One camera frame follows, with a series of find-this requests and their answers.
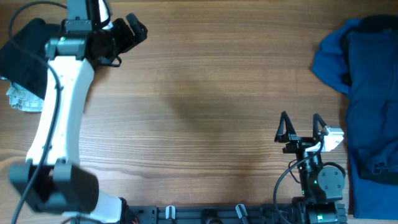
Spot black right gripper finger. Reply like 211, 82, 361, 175
274, 111, 297, 143
312, 113, 326, 142

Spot dark green shorts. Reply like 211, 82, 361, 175
1, 18, 60, 99

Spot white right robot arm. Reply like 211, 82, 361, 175
272, 111, 347, 223

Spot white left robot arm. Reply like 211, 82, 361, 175
9, 14, 147, 223

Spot blue clothes pile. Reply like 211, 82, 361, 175
312, 15, 397, 220

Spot folded light blue jeans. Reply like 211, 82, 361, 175
1, 77, 44, 113

